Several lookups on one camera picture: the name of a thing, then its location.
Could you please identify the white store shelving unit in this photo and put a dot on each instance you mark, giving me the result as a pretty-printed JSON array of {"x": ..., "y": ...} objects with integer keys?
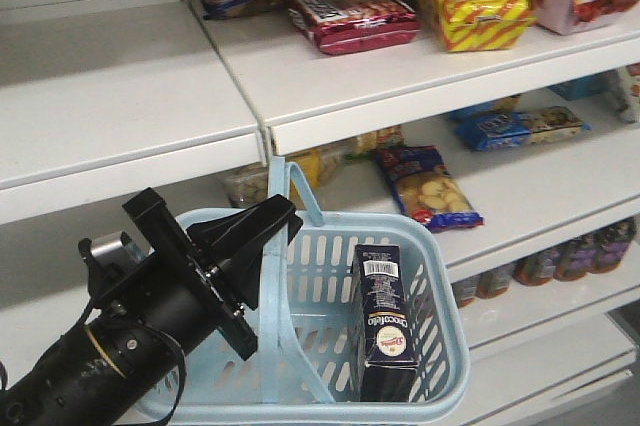
[{"x": 102, "y": 98}]

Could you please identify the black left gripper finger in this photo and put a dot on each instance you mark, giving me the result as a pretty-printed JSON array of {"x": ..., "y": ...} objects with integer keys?
[
  {"x": 242, "y": 248},
  {"x": 207, "y": 234}
]

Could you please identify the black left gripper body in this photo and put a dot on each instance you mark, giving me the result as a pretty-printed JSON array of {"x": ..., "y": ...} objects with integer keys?
[{"x": 177, "y": 289}]

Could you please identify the light blue shopping basket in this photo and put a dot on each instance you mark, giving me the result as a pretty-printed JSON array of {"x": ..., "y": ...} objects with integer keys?
[{"x": 300, "y": 374}]

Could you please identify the dark blue cookie box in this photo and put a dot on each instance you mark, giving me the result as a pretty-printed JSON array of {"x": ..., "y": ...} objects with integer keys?
[{"x": 385, "y": 362}]

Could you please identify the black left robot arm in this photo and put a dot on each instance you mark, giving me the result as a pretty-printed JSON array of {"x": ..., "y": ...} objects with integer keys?
[{"x": 106, "y": 361}]

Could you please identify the yellow striped biscuit packet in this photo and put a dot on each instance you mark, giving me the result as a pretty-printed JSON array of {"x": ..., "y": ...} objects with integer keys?
[{"x": 478, "y": 25}]

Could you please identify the blue round cracker packet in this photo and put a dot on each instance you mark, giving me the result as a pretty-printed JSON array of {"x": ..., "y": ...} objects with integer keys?
[{"x": 424, "y": 190}]

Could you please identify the blue chocolate cookie packet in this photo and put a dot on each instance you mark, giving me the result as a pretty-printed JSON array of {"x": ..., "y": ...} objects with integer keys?
[{"x": 519, "y": 128}]

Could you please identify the red maroon cookie packet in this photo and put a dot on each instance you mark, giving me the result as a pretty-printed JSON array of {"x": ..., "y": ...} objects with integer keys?
[{"x": 337, "y": 27}]

